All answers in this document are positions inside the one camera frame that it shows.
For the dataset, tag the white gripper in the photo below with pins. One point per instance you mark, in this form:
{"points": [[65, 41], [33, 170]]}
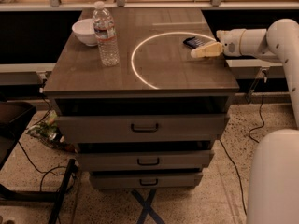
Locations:
{"points": [[231, 43]]}

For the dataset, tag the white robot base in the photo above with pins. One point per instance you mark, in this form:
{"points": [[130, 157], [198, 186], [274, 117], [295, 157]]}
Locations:
{"points": [[274, 180]]}

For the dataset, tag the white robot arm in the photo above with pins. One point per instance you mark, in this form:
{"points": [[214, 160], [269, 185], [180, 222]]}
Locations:
{"points": [[279, 43]]}

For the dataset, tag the clear plastic water bottle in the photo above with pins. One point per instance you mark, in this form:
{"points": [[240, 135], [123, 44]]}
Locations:
{"points": [[105, 33]]}

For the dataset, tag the grey three-drawer cabinet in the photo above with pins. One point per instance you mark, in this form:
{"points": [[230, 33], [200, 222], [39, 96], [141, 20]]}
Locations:
{"points": [[156, 75]]}

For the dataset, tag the white ceramic bowl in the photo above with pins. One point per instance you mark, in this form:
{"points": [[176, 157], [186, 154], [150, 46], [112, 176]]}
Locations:
{"points": [[84, 32]]}

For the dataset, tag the top grey drawer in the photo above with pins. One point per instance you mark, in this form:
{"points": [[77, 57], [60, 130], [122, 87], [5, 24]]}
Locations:
{"points": [[160, 128]]}

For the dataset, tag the grey drawer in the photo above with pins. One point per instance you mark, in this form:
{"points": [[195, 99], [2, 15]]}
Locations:
{"points": [[145, 181], [134, 161], [160, 128]]}

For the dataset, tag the middle grey drawer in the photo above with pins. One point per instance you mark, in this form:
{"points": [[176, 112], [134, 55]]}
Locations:
{"points": [[134, 161]]}

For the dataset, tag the blue tape cross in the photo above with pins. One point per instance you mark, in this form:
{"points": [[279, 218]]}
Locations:
{"points": [[147, 209]]}

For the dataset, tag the bottom grey drawer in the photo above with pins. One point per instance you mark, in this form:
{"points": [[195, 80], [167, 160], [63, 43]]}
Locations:
{"points": [[145, 181]]}

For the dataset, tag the snack bags pile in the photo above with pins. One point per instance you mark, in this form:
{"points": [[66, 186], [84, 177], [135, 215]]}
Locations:
{"points": [[48, 133]]}

